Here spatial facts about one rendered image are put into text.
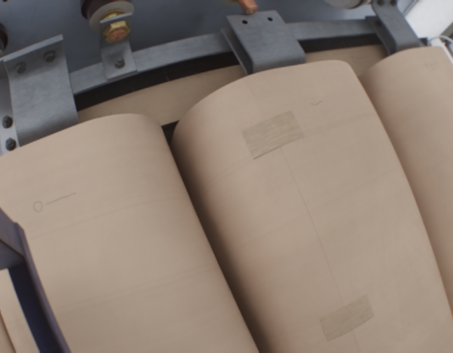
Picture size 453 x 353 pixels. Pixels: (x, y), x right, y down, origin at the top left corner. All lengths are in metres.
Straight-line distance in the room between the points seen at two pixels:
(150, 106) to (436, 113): 0.63
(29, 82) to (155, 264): 0.38
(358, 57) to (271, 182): 0.51
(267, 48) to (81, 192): 0.43
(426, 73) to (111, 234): 0.77
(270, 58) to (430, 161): 0.42
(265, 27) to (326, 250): 0.44
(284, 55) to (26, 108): 0.49
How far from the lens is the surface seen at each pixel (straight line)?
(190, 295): 0.58
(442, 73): 1.04
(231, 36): 0.84
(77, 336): 0.56
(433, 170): 0.91
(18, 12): 0.78
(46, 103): 0.69
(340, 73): 0.79
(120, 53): 0.78
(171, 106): 0.79
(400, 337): 0.72
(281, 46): 0.80
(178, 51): 0.80
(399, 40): 1.05
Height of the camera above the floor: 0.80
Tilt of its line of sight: 14 degrees up
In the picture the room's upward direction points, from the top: 23 degrees counter-clockwise
